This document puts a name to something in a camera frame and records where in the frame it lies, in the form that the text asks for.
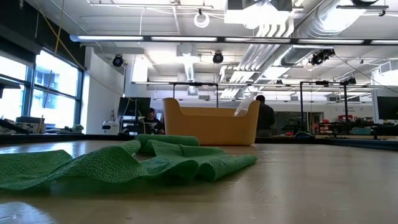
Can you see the black ceiling spotlight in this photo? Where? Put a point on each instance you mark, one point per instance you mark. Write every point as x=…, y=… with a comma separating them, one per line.
x=320, y=57
x=118, y=61
x=218, y=58

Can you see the person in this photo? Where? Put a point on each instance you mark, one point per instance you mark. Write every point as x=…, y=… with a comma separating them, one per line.
x=154, y=124
x=265, y=118

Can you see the yellow plastic bin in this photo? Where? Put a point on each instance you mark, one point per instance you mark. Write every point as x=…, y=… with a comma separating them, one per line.
x=211, y=127

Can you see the silver ventilation duct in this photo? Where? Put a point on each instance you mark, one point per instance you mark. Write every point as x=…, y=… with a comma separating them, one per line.
x=311, y=28

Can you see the black background rig frame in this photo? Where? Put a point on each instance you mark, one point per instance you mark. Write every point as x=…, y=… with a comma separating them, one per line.
x=196, y=84
x=345, y=102

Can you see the black computer monitor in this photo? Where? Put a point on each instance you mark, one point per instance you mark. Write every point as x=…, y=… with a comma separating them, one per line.
x=133, y=106
x=388, y=107

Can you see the large framed window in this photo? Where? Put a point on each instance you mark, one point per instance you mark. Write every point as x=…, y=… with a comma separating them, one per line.
x=56, y=77

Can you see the grey box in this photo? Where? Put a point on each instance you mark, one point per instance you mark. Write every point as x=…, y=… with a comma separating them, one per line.
x=29, y=123

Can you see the green elastic bandage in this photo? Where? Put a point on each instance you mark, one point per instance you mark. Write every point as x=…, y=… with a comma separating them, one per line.
x=109, y=165

